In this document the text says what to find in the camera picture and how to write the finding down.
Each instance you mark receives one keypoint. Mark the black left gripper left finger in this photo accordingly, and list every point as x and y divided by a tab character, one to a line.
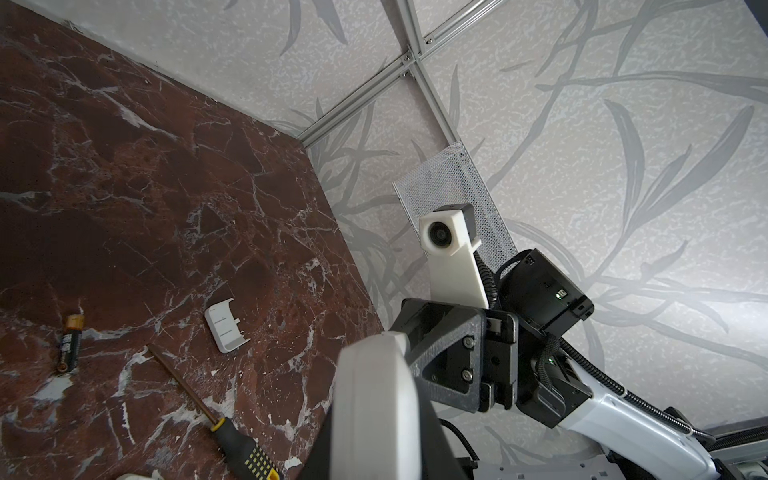
317	465

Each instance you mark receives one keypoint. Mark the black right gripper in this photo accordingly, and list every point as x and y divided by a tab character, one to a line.
509	354

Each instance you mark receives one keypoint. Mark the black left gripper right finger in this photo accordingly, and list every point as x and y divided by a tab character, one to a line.
437	459

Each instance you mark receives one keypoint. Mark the white air conditioner remote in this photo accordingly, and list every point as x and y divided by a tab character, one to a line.
375	432

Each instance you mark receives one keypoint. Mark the black yellow screwdriver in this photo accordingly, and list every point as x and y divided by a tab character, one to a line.
245	459

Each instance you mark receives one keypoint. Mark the white battery cover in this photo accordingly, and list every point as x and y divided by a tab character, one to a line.
224	327

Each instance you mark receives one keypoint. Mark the white remote control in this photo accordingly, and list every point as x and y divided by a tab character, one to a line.
134	476

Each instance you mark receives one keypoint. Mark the black orange AA battery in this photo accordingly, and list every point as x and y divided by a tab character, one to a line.
70	343

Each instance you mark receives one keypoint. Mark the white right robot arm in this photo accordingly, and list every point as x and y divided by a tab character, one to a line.
648	442

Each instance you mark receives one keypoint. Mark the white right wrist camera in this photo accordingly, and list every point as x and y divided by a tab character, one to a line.
449	240

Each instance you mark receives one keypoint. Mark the aluminium frame post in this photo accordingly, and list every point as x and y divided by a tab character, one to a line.
420	47

